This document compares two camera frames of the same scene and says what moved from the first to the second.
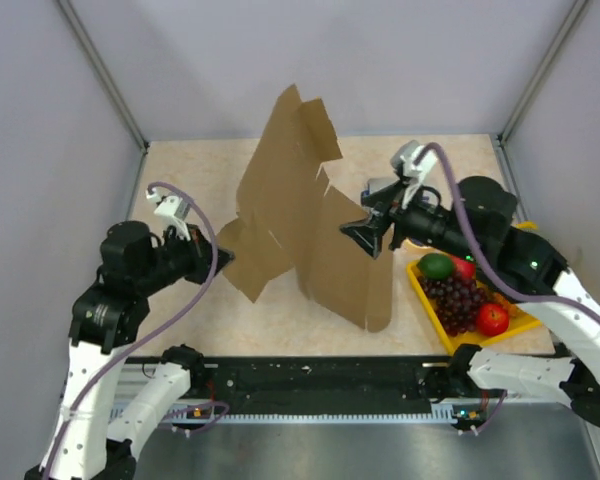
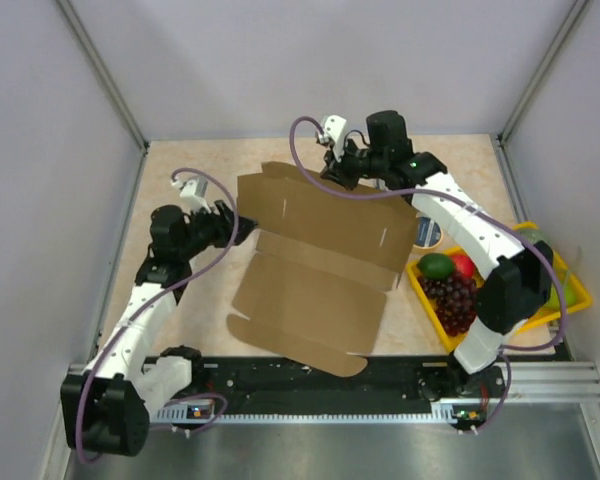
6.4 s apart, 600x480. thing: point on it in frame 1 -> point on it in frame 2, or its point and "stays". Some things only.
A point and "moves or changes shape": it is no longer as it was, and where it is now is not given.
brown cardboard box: (288, 217) moves or changes shape
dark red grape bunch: (456, 301) stays
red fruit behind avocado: (466, 269) stays
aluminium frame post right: (572, 19) stays
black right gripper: (367, 233) -> (338, 174)
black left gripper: (200, 249) -> (221, 223)
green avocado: (435, 266) stays
